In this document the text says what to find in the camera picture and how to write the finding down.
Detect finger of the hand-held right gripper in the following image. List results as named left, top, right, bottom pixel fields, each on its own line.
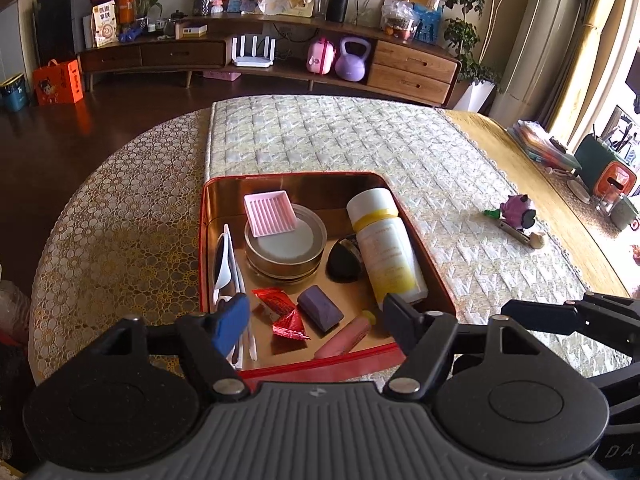
left=501, top=291, right=640, bottom=346

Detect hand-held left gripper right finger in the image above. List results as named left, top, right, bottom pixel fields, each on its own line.
left=382, top=292, right=541, bottom=402

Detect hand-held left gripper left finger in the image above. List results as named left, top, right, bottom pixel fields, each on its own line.
left=107, top=292, right=251, bottom=402

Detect red tin box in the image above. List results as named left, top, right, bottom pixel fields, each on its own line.
left=198, top=171, right=457, bottom=380

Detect red candy wrapper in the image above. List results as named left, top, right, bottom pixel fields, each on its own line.
left=251, top=287, right=311, bottom=341

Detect white sunglasses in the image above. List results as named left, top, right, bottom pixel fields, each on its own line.
left=212, top=223, right=258, bottom=363

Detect white and yellow bottle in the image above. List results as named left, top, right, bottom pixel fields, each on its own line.
left=346, top=187, right=429, bottom=306

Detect purple block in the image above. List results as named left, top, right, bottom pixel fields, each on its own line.
left=297, top=285, right=345, bottom=333

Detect pink ribbed soap dish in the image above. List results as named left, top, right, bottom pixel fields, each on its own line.
left=243, top=191, right=299, bottom=238

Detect pink tube with yellow cap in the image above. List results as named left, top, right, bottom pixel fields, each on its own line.
left=314, top=310, right=377, bottom=359

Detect black oval object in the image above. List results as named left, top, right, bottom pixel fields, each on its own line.
left=326, top=237, right=363, bottom=283

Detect metal nail clipper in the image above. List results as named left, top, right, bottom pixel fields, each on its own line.
left=500, top=220, right=532, bottom=246

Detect yellow tablecloth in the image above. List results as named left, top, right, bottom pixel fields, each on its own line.
left=442, top=109, right=631, bottom=298

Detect round white tin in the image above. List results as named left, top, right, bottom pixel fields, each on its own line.
left=244, top=204, right=328, bottom=282

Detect purple spiky monster toy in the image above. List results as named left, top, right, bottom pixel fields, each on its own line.
left=501, top=195, right=537, bottom=231

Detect white round coaster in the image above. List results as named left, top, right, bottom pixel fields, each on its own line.
left=567, top=179, right=594, bottom=205

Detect pale green cup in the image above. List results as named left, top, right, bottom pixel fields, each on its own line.
left=611, top=195, right=640, bottom=231

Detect orange container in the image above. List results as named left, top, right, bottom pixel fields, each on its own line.
left=592, top=162, right=639, bottom=206

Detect green container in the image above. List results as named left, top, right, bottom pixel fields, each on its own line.
left=574, top=134, right=623, bottom=181

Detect stack of colourful folders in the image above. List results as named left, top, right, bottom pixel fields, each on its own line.
left=510, top=120, right=582, bottom=171

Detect white planter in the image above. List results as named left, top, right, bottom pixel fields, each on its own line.
left=452, top=80, right=496, bottom=113

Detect wooden tv cabinet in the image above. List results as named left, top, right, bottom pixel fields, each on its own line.
left=77, top=12, right=461, bottom=108

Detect purple kettlebell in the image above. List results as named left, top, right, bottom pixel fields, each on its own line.
left=335, top=36, right=372, bottom=82

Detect white router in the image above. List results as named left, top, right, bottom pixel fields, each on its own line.
left=231, top=35, right=277, bottom=68

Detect pink toy case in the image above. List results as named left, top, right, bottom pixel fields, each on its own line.
left=306, top=37, right=337, bottom=77

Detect beige curtain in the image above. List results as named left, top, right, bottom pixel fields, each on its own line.
left=495, top=0, right=636, bottom=136

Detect green potted tree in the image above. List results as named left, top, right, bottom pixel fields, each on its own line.
left=442, top=0, right=533, bottom=86

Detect blue box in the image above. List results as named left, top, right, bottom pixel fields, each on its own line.
left=412, top=5, right=443, bottom=43

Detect orange gift bag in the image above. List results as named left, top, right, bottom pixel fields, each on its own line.
left=33, top=59, right=83, bottom=106

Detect plastic bag of snacks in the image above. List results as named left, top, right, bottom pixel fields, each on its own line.
left=381, top=0, right=416, bottom=41

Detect teal bin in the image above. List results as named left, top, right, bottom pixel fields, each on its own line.
left=0, top=74, right=28, bottom=112

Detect black cabinet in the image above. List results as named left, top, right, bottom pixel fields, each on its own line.
left=34, top=0, right=103, bottom=68

